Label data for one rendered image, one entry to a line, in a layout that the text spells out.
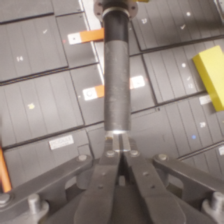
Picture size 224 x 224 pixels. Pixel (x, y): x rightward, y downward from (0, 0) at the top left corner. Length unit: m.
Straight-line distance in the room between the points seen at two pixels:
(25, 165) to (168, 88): 0.38
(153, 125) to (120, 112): 0.16
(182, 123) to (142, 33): 0.25
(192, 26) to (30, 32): 0.43
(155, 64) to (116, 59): 0.19
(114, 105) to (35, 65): 0.23
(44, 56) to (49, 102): 0.11
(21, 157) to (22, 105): 0.11
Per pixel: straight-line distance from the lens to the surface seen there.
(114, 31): 0.30
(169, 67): 0.46
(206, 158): 0.49
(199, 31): 0.56
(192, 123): 0.47
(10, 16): 0.50
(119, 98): 0.26
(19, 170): 0.42
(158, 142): 0.41
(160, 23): 0.51
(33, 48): 0.44
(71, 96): 0.39
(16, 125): 0.41
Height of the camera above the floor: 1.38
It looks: 79 degrees down
